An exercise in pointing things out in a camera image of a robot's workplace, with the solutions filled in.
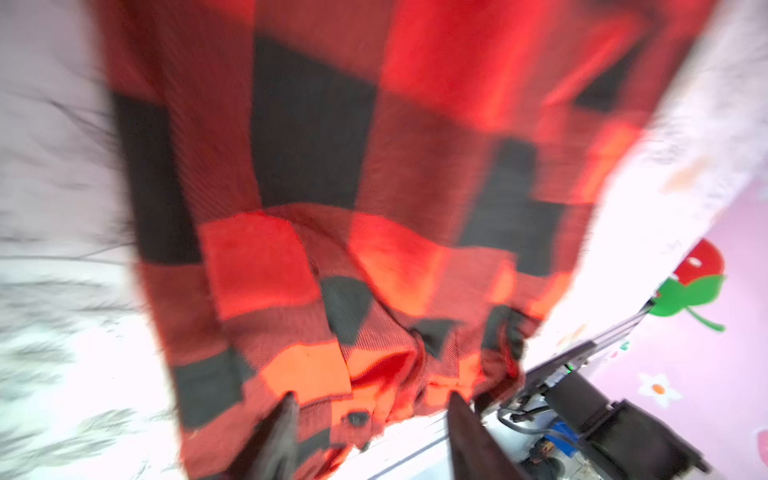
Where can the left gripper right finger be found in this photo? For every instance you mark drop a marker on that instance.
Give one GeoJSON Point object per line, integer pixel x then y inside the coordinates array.
{"type": "Point", "coordinates": [475, 455]}

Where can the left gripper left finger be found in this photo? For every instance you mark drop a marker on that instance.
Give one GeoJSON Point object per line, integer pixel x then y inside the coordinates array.
{"type": "Point", "coordinates": [271, 453]}

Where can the red black plaid shirt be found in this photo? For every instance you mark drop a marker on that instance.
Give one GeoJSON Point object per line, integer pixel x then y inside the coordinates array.
{"type": "Point", "coordinates": [369, 204]}

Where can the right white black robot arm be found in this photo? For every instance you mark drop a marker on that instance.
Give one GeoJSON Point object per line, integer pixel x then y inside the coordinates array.
{"type": "Point", "coordinates": [619, 439]}

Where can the aluminium rail frame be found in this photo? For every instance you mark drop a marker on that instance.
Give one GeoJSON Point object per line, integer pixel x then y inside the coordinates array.
{"type": "Point", "coordinates": [414, 449]}

